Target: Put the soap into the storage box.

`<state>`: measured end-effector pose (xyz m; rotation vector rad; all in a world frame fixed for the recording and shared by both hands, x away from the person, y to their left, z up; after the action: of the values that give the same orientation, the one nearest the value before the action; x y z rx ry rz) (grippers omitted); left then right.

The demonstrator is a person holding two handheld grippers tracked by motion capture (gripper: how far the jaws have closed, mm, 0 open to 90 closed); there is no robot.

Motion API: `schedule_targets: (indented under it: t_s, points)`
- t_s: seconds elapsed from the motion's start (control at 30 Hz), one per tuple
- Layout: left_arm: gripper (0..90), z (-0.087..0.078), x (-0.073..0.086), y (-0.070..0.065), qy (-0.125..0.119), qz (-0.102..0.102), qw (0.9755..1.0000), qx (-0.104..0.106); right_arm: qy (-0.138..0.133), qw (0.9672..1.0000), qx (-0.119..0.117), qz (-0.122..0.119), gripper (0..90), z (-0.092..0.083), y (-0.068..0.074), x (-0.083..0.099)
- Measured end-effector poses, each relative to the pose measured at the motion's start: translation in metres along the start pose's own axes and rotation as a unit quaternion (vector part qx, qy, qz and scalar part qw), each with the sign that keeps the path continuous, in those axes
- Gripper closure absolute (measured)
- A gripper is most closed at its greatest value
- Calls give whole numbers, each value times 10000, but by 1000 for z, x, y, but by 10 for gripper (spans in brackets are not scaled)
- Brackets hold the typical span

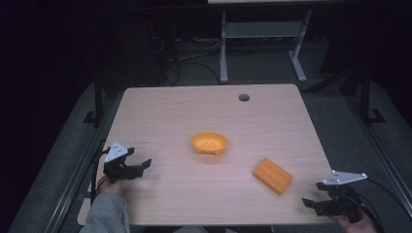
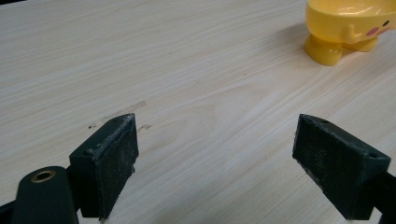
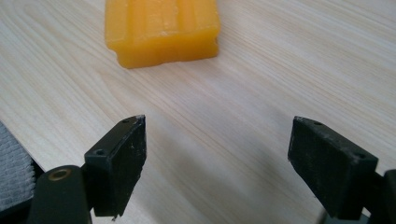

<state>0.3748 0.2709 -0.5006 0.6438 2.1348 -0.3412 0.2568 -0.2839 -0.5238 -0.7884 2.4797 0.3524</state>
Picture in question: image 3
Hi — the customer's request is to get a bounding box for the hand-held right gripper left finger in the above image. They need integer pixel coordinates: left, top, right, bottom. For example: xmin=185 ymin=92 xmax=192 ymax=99
xmin=83 ymin=114 xmax=148 ymax=218

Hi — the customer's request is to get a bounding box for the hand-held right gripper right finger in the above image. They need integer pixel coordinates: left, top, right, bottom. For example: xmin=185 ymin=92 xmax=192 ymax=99
xmin=287 ymin=116 xmax=379 ymax=221

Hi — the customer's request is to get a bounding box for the yellow soap bar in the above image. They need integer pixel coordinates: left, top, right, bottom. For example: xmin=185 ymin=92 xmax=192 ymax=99
xmin=104 ymin=0 xmax=221 ymax=70

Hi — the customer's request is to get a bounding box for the grey cloth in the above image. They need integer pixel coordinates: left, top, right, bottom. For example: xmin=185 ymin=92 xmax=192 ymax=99
xmin=0 ymin=120 xmax=36 ymax=213

